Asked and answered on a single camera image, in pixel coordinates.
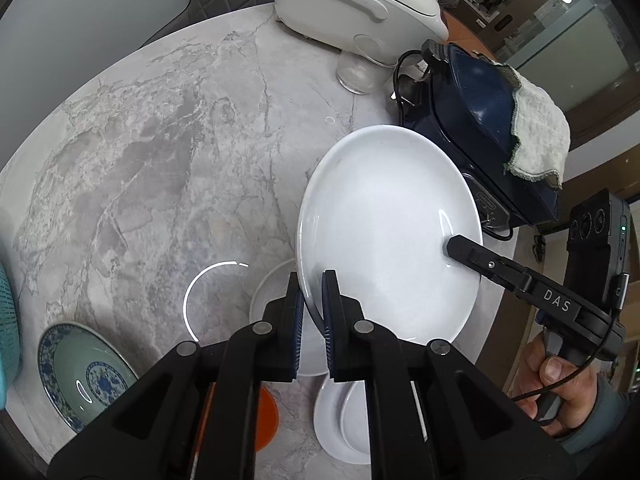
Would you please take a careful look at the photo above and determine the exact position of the clear drinking glass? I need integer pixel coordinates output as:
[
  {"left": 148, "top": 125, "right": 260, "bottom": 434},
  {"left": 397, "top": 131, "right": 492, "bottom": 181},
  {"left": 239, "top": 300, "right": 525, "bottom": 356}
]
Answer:
[{"left": 336, "top": 35, "right": 396, "bottom": 95}]

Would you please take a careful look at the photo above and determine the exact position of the orange bowl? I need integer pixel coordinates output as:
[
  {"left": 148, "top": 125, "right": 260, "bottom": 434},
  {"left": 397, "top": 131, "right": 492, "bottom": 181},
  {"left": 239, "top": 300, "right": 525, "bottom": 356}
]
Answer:
[{"left": 192, "top": 382, "right": 279, "bottom": 456}]

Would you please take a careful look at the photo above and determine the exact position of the person's right forearm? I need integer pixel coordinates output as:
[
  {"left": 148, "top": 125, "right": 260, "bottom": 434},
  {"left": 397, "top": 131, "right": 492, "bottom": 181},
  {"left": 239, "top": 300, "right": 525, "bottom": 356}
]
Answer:
[{"left": 550, "top": 375, "right": 633, "bottom": 456}]

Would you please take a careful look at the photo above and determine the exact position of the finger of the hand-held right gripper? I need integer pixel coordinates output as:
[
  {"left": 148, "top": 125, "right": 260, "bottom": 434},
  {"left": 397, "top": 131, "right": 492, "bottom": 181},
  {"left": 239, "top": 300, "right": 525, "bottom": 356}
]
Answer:
[{"left": 446, "top": 234, "right": 533, "bottom": 293}]

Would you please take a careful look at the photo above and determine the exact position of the white rice cooker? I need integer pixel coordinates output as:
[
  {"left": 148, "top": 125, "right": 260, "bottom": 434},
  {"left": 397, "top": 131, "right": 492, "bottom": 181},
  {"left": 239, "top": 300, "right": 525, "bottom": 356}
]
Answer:
[{"left": 270, "top": 0, "right": 450, "bottom": 68}]

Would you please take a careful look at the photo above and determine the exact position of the deep white plate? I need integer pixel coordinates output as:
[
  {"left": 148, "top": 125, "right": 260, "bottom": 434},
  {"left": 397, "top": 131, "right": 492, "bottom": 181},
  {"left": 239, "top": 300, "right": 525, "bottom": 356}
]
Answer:
[{"left": 297, "top": 125, "right": 484, "bottom": 348}]

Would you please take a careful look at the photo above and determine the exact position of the small white bowl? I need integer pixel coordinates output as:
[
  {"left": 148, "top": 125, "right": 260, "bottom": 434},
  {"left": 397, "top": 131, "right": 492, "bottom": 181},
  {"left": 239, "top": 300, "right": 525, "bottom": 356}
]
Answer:
[{"left": 314, "top": 374, "right": 431, "bottom": 464}]

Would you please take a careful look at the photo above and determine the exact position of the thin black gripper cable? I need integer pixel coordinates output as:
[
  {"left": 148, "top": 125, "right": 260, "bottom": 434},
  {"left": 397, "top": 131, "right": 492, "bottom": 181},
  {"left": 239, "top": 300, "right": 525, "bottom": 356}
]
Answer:
[{"left": 510, "top": 272, "right": 628, "bottom": 423}]

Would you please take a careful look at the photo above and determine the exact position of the large white plate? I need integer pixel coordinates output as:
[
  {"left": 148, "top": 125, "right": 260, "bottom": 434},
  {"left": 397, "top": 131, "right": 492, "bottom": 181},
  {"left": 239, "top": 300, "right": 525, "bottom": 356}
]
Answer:
[{"left": 249, "top": 258, "right": 331, "bottom": 377}]

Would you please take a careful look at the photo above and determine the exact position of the white dish cloth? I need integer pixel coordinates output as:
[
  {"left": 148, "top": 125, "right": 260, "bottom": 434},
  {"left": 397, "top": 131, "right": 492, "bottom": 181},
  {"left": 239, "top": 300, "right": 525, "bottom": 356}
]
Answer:
[{"left": 492, "top": 60, "right": 572, "bottom": 190}]

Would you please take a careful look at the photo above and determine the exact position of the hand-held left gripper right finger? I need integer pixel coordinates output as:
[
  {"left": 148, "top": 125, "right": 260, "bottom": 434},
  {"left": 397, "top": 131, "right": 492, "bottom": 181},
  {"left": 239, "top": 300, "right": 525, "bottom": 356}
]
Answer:
[{"left": 321, "top": 269, "right": 576, "bottom": 480}]

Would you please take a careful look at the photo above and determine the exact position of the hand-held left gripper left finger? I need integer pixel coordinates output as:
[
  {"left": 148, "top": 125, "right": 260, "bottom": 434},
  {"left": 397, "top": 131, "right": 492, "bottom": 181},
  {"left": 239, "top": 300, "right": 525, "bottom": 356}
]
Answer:
[{"left": 47, "top": 271, "right": 306, "bottom": 480}]

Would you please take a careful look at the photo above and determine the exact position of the black power cable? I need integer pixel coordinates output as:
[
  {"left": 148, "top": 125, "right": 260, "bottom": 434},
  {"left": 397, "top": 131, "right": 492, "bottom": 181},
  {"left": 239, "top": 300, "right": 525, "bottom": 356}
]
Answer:
[{"left": 391, "top": 49, "right": 431, "bottom": 128}]

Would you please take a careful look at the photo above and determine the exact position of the person's right hand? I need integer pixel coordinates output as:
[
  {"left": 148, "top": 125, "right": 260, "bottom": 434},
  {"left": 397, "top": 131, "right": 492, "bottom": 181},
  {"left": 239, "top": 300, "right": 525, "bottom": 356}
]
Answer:
[{"left": 514, "top": 331, "right": 608, "bottom": 441}]

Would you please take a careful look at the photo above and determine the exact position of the blue patterned ceramic bowl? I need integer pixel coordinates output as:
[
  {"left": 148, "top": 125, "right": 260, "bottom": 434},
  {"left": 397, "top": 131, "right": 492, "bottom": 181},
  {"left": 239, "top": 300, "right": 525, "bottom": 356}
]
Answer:
[{"left": 37, "top": 322, "right": 140, "bottom": 435}]

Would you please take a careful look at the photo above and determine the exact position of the navy blue electric cooker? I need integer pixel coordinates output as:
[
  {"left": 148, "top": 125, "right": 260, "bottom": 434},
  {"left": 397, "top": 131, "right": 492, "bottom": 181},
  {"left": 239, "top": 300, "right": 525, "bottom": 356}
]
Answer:
[{"left": 397, "top": 40, "right": 563, "bottom": 233}]

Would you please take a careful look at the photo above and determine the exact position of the teal plastic colander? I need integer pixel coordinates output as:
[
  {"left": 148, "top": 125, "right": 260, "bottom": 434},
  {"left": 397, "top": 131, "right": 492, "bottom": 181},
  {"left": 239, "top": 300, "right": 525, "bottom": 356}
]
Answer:
[{"left": 0, "top": 262, "right": 25, "bottom": 411}]

